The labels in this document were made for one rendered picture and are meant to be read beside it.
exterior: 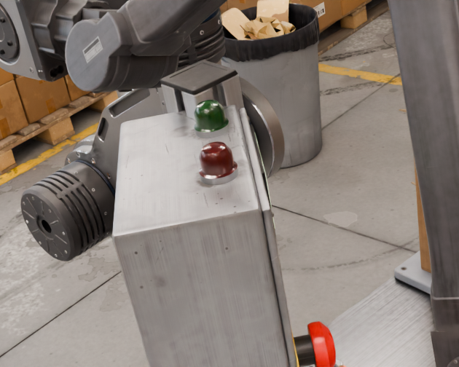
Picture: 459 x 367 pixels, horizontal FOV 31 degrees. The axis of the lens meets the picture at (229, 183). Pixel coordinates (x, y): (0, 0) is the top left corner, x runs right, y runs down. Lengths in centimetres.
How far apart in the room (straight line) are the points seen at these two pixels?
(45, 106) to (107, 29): 340
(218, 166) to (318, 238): 257
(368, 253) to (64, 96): 199
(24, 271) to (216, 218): 285
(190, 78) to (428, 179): 20
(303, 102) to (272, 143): 216
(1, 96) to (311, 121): 152
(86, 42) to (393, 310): 76
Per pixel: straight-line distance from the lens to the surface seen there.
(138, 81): 91
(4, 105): 412
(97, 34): 88
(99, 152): 172
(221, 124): 60
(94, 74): 89
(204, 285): 53
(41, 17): 99
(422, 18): 66
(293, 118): 347
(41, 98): 424
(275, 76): 336
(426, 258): 145
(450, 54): 65
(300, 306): 278
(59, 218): 168
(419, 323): 139
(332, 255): 299
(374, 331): 138
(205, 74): 64
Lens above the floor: 174
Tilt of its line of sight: 29 degrees down
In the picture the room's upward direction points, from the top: 11 degrees counter-clockwise
